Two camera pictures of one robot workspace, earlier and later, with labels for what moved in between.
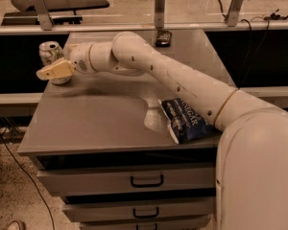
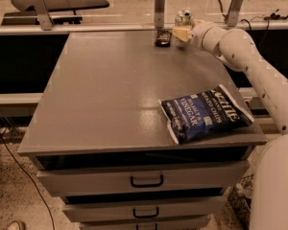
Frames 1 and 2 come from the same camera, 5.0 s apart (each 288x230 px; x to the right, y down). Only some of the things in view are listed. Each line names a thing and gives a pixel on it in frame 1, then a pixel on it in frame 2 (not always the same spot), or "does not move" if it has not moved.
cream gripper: [80, 58] -> [201, 34]
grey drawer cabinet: [101, 142] does not move
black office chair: [60, 4] does not move
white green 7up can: [51, 52] -> [183, 18]
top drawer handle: [147, 185] does not move
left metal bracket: [41, 10] does not move
